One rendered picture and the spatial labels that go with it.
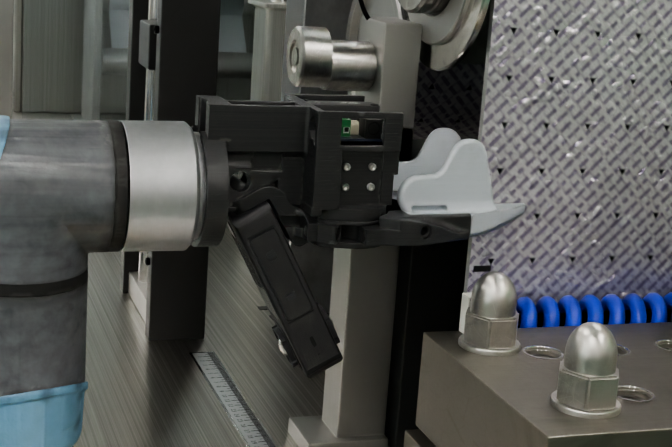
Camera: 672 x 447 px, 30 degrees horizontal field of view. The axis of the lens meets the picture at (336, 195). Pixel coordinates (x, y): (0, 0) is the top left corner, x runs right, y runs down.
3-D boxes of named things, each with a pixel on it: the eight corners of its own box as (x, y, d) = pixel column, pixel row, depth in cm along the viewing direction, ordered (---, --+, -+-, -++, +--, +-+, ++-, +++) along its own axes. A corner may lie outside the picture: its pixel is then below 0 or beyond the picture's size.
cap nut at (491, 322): (448, 336, 75) (454, 264, 74) (503, 334, 76) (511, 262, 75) (473, 357, 71) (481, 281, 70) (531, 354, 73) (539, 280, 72)
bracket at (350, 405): (281, 433, 92) (308, 13, 85) (364, 428, 94) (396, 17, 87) (301, 462, 87) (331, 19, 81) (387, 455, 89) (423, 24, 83)
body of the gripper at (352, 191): (417, 114, 72) (212, 110, 68) (405, 258, 74) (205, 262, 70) (372, 94, 79) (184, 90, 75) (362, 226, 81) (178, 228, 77)
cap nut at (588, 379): (537, 394, 66) (546, 313, 65) (598, 390, 67) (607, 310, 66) (571, 421, 63) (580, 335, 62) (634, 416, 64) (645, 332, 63)
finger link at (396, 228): (481, 219, 74) (340, 220, 72) (479, 245, 75) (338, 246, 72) (450, 201, 79) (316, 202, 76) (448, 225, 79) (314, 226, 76)
